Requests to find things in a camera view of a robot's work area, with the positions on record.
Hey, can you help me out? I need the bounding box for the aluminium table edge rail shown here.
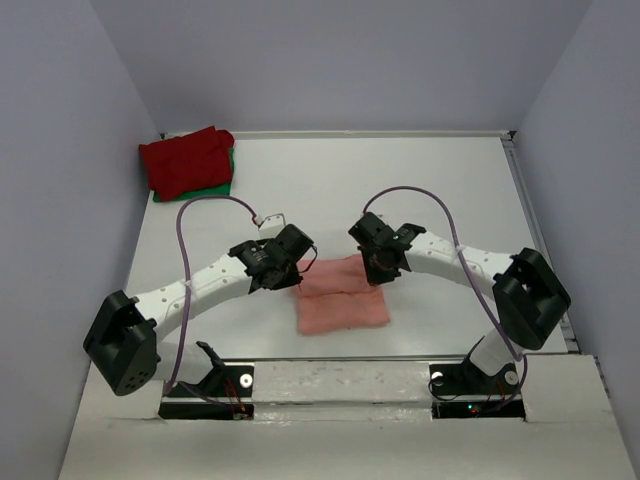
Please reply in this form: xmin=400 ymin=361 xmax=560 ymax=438
xmin=500 ymin=131 xmax=581 ymax=354

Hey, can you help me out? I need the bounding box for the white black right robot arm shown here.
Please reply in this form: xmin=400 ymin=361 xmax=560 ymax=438
xmin=349 ymin=212 xmax=571 ymax=400

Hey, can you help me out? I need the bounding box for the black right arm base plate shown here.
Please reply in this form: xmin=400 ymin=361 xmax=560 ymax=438
xmin=427 ymin=362 xmax=525 ymax=420

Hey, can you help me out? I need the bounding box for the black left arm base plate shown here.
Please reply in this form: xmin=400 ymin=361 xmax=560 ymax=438
xmin=158 ymin=363 xmax=255 ymax=421

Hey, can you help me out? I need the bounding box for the folded dark red t-shirt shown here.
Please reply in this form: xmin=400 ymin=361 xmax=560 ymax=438
xmin=139 ymin=126 xmax=235 ymax=202

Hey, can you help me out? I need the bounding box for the folded green t-shirt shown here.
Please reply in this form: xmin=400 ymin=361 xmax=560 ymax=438
xmin=152 ymin=148 xmax=235 ymax=203

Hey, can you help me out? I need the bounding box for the salmon pink t-shirt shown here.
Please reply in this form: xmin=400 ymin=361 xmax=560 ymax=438
xmin=292 ymin=254 xmax=390 ymax=336

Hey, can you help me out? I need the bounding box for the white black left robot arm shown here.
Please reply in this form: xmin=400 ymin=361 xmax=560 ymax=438
xmin=83 ymin=224 xmax=317 ymax=397

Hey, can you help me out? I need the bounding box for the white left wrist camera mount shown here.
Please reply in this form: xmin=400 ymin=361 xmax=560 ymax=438
xmin=258 ymin=213 xmax=287 ymax=240

